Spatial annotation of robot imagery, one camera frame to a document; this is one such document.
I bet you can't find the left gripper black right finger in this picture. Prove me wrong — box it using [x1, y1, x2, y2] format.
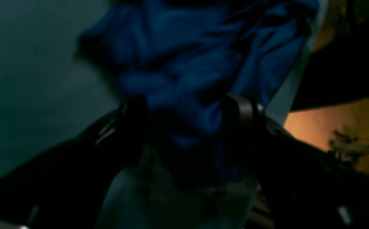
[222, 93, 369, 229]

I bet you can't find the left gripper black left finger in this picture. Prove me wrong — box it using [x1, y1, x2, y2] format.
[0, 95, 148, 229]

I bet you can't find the blue t-shirt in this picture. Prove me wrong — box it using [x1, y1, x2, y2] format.
[79, 0, 319, 187]

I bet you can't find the light blue table cloth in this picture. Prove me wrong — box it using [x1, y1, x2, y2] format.
[0, 0, 328, 229]

